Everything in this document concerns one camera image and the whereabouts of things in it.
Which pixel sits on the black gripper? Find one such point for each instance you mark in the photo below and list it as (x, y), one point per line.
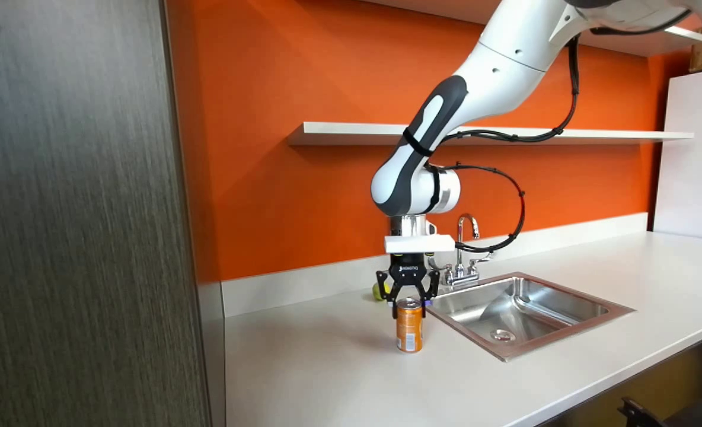
(408, 273)

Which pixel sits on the dark wood cabinet panel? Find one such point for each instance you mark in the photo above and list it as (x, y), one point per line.
(74, 220)

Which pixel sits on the yellow-green tennis ball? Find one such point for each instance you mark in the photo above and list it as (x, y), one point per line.
(376, 292)

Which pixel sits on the thick white wall shelf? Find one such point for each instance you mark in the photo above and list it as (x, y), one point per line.
(684, 35)

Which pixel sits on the white refrigerator side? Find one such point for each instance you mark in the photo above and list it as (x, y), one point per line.
(695, 156)

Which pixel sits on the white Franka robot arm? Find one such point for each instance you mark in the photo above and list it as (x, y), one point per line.
(508, 60)

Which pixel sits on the white backsplash strip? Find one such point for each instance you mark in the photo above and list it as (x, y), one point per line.
(303, 286)

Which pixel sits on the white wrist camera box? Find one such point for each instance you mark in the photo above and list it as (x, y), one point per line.
(421, 241)

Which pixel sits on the thin white wall shelf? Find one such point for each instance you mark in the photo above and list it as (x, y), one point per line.
(328, 133)

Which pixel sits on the orange soda can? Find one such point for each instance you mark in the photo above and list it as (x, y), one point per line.
(408, 327)

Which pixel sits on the black chair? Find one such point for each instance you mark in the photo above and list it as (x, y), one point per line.
(644, 414)

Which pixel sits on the chrome faucet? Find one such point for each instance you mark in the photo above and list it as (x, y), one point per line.
(467, 228)

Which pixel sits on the stainless steel sink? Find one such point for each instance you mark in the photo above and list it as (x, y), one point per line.
(524, 315)

